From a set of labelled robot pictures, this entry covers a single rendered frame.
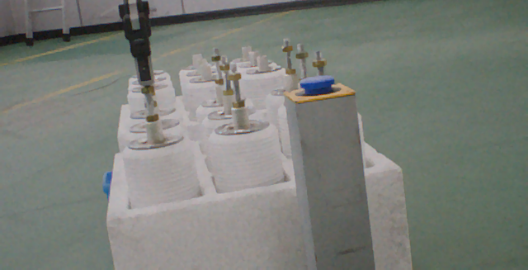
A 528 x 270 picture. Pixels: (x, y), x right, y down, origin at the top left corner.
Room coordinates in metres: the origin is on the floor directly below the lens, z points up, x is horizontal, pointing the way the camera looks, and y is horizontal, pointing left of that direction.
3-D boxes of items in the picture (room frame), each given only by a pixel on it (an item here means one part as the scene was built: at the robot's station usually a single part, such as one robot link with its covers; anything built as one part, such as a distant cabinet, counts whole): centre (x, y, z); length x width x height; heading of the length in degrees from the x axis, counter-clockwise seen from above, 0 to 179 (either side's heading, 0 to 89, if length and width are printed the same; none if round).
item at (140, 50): (1.00, 0.15, 0.36); 0.03 x 0.01 x 0.05; 7
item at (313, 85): (0.88, -0.07, 0.32); 0.04 x 0.04 x 0.02
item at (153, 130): (1.02, 0.15, 0.26); 0.02 x 0.02 x 0.03
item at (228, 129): (1.04, 0.03, 0.25); 0.08 x 0.08 x 0.01
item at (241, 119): (1.04, 0.03, 0.26); 0.02 x 0.02 x 0.03
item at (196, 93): (1.58, 0.10, 0.16); 0.10 x 0.10 x 0.18
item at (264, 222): (1.16, 0.05, 0.09); 0.39 x 0.39 x 0.18; 8
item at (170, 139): (1.02, 0.15, 0.25); 0.08 x 0.08 x 0.01
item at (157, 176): (1.02, 0.15, 0.16); 0.10 x 0.10 x 0.18
